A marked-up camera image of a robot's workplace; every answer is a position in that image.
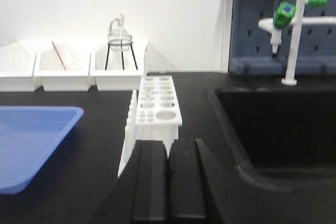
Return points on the right white storage bin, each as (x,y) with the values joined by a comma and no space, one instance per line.
(119,71)

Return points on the white storage bin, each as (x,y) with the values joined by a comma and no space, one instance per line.
(119,71)
(76,57)
(17,69)

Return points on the white lab faucet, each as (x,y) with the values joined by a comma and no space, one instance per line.
(293,15)

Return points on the white test tube rack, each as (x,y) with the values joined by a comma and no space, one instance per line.
(154,114)

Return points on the glass flask on tripod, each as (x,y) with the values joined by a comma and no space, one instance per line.
(119,40)

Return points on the black sink basin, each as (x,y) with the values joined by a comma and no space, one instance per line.
(281,138)

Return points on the blue plastic tray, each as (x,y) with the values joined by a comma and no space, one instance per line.
(29,135)

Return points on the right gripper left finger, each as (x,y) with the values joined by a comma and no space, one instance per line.
(139,194)

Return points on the red glass thermometer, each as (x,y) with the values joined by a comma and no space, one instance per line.
(58,55)

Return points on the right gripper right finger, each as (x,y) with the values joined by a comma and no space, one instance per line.
(202,190)

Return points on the left white storage bin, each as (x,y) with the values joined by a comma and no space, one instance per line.
(17,69)

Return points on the middle white storage bin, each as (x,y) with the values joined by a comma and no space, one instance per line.
(76,57)

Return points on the grey pegboard drying rack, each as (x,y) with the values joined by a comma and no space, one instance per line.
(251,51)

